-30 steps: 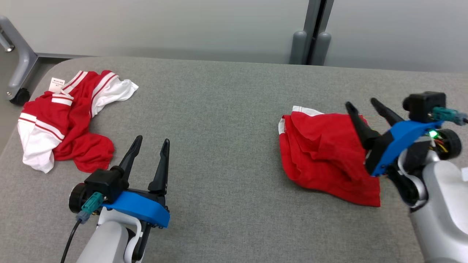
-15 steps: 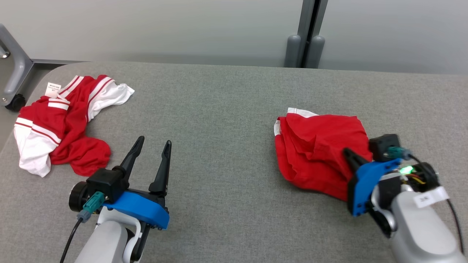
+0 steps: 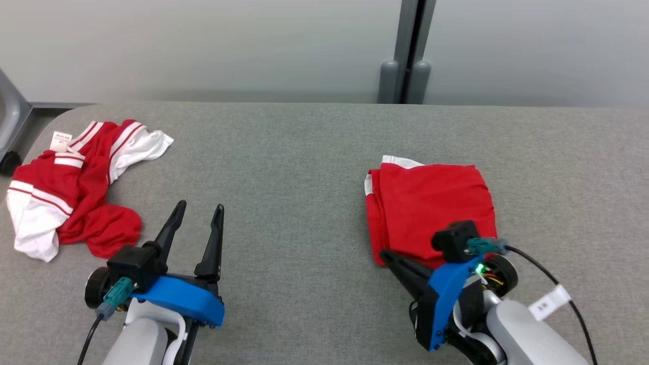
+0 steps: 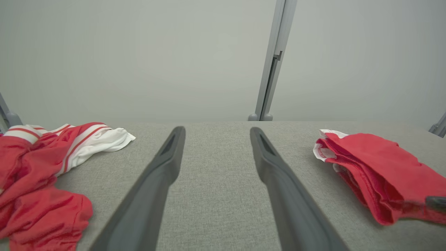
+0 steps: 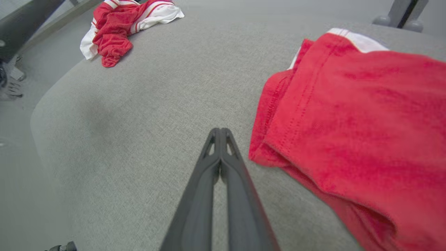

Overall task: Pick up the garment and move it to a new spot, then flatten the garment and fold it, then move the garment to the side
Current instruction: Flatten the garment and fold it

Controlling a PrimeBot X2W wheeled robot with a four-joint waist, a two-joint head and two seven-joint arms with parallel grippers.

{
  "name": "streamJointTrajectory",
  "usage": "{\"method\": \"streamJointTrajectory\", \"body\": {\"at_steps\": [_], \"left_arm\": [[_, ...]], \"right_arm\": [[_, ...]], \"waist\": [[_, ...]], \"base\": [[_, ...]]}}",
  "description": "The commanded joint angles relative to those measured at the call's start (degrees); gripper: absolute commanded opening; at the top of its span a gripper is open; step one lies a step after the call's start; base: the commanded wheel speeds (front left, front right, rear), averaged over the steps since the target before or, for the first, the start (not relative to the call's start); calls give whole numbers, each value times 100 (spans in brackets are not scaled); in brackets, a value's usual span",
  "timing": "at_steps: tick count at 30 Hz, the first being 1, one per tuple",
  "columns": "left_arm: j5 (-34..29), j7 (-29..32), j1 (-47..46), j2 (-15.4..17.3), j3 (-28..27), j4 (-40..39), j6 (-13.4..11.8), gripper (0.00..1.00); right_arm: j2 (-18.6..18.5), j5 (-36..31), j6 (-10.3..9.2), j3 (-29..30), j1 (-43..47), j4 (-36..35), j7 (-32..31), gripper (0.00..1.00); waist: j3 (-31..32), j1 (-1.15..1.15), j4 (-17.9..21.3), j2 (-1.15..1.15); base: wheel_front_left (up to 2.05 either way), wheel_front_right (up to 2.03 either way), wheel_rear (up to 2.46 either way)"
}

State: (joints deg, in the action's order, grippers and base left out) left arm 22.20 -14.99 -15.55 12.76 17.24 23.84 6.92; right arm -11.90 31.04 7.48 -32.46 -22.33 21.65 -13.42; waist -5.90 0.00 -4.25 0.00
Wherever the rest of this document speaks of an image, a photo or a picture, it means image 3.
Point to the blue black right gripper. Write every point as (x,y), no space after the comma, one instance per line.
(446,299)

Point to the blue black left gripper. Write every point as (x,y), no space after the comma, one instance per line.
(187,301)

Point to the red shirt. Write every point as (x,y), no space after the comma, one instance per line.
(431,197)

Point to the red white striped jersey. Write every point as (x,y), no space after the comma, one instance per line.
(86,192)

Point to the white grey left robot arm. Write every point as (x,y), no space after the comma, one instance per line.
(137,339)

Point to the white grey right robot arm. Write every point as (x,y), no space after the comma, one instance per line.
(522,334)

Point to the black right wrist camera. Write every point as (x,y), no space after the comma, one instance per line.
(454,241)

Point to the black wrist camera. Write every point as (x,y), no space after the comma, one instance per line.
(137,263)
(454,241)

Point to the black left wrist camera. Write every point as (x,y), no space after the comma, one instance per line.
(137,263)

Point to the grey wall partition post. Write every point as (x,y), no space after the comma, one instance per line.
(403,40)

